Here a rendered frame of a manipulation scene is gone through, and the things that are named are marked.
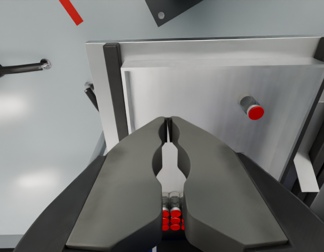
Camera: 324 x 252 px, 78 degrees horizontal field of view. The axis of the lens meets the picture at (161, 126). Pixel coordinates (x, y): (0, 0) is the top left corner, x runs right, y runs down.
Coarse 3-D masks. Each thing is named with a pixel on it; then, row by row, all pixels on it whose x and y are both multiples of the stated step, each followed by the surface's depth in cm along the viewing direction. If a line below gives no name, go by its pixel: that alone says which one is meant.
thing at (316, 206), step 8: (320, 176) 37; (320, 184) 37; (312, 192) 39; (320, 192) 38; (304, 200) 42; (312, 200) 39; (320, 200) 44; (312, 208) 46; (320, 208) 46; (320, 216) 47
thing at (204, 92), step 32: (128, 64) 26; (160, 64) 26; (192, 64) 26; (224, 64) 26; (256, 64) 25; (288, 64) 25; (320, 64) 25; (128, 96) 28; (160, 96) 31; (192, 96) 31; (224, 96) 31; (256, 96) 31; (288, 96) 31; (128, 128) 30; (224, 128) 34; (256, 128) 34; (288, 128) 33; (256, 160) 38; (288, 160) 34
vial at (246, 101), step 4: (240, 96) 30; (244, 96) 30; (248, 96) 29; (252, 96) 30; (240, 100) 30; (244, 100) 29; (248, 100) 29; (252, 100) 28; (240, 104) 30; (244, 104) 29; (248, 104) 28; (252, 104) 28; (256, 104) 27; (244, 108) 29; (248, 108) 28
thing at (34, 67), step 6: (42, 60) 113; (48, 60) 113; (0, 66) 104; (6, 66) 105; (12, 66) 105; (18, 66) 105; (24, 66) 106; (30, 66) 107; (36, 66) 108; (42, 66) 110; (48, 66) 115; (0, 72) 104; (6, 72) 105; (12, 72) 106; (18, 72) 107
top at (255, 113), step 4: (252, 108) 27; (256, 108) 27; (260, 108) 27; (248, 112) 27; (252, 112) 27; (256, 112) 27; (260, 112) 27; (252, 116) 27; (256, 116) 28; (260, 116) 28
